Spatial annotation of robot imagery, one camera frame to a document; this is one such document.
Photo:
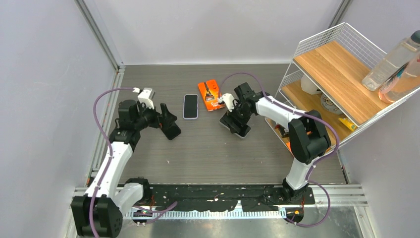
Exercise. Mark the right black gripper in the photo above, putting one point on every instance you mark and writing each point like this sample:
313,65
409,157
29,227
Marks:
230,117

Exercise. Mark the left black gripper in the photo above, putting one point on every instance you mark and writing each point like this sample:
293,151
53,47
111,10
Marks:
169,117

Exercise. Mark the orange razor box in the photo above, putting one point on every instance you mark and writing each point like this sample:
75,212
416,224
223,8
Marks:
209,92

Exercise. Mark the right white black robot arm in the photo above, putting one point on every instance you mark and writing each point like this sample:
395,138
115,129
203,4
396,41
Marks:
307,135

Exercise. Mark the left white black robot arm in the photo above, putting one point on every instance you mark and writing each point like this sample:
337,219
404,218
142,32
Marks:
99,212

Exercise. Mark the bare black phone left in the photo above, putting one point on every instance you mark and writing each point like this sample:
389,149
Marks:
171,130

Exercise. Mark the phone in lilac case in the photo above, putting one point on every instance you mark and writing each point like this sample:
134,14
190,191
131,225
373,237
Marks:
190,106

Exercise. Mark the orange packet under shelf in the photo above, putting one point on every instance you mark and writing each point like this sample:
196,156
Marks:
288,145

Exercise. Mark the white round container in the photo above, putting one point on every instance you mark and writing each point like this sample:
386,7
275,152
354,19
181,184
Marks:
308,86

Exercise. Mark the yellow snack packet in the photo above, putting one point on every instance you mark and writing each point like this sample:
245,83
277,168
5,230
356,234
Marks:
348,123

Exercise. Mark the pink tinted bottle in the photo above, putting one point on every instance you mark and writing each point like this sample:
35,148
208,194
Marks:
406,80

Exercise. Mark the clear water bottle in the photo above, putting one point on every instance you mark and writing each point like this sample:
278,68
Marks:
400,55

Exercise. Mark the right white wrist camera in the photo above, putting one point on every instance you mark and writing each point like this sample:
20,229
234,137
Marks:
227,99

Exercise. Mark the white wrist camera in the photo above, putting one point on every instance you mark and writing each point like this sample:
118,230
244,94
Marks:
145,96
227,99

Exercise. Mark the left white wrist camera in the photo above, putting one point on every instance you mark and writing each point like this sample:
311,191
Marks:
145,96

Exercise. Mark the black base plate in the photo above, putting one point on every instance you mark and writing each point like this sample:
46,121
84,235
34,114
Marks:
221,197

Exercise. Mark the white wire wooden shelf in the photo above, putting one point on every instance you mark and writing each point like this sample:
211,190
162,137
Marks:
336,60

